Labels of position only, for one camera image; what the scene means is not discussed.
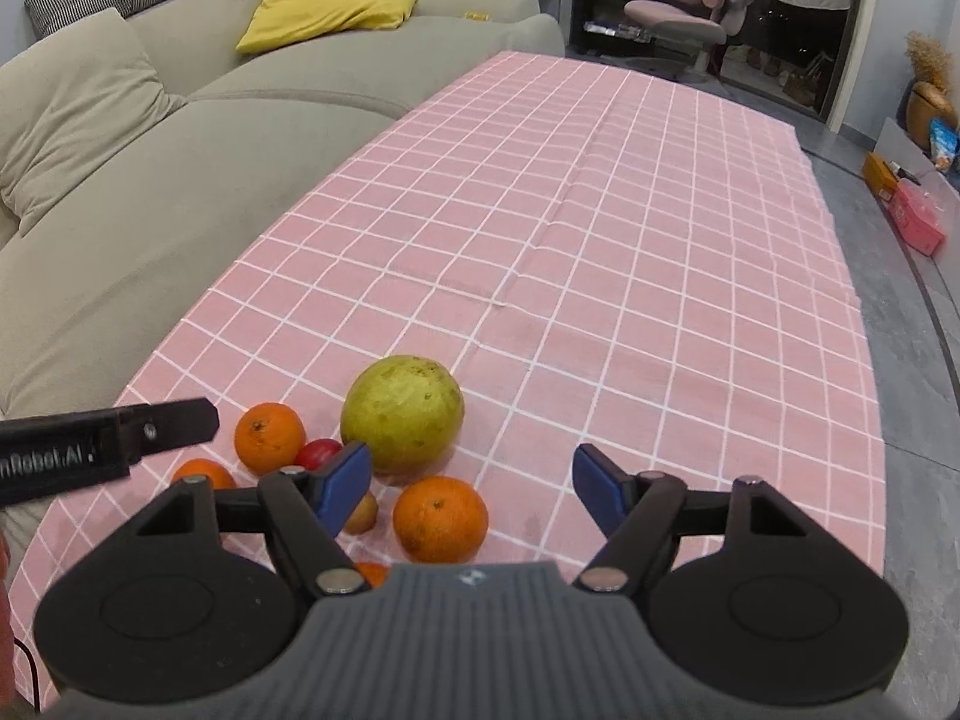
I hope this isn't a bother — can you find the pink plastic box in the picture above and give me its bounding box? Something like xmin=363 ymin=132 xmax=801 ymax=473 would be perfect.
xmin=889 ymin=180 xmax=947 ymax=257

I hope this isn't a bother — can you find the beige sofa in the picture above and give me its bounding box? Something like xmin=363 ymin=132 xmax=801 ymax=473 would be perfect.
xmin=0 ymin=0 xmax=565 ymax=421

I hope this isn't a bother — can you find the beige sofa cushion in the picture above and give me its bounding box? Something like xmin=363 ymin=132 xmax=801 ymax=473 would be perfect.
xmin=0 ymin=7 xmax=188 ymax=237

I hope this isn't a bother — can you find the black cable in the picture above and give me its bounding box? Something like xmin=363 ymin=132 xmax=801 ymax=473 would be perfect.
xmin=11 ymin=637 xmax=44 ymax=713

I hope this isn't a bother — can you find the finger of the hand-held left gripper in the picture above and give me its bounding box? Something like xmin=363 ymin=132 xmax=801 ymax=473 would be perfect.
xmin=120 ymin=399 xmax=220 ymax=464

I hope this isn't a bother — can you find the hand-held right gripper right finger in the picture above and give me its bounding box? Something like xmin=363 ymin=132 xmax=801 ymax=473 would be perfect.
xmin=572 ymin=444 xmax=811 ymax=593

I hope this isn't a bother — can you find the red cherry tomato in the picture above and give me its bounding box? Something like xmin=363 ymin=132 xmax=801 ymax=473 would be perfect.
xmin=294 ymin=438 xmax=344 ymax=472

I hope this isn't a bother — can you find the pink checked tablecloth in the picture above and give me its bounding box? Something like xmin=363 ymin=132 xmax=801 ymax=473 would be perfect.
xmin=11 ymin=51 xmax=887 ymax=713

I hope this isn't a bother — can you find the dried flower bouquet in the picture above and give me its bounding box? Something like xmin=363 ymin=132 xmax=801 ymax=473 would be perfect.
xmin=905 ymin=30 xmax=950 ymax=87

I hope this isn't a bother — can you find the pink office chair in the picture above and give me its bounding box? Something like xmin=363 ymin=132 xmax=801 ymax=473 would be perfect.
xmin=624 ymin=0 xmax=755 ymax=80

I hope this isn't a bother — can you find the blue snack bag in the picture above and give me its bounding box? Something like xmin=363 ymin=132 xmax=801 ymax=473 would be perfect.
xmin=930 ymin=120 xmax=960 ymax=172

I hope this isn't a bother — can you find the yellow pillow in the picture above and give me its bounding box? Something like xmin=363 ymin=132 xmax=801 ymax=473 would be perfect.
xmin=236 ymin=0 xmax=419 ymax=55

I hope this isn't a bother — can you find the brown round vase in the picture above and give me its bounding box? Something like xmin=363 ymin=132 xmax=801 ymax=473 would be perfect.
xmin=905 ymin=81 xmax=959 ymax=151

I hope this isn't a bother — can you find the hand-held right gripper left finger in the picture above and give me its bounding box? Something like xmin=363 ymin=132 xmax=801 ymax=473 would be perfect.
xmin=135 ymin=441 xmax=376 ymax=595

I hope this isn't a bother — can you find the orange box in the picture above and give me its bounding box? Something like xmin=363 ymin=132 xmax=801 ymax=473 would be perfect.
xmin=861 ymin=151 xmax=920 ymax=200

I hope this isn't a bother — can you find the brown longan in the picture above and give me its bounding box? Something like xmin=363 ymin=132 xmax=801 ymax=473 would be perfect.
xmin=341 ymin=491 xmax=380 ymax=536

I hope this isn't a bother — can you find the green guava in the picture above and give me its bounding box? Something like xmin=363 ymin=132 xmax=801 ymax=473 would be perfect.
xmin=340 ymin=355 xmax=464 ymax=476

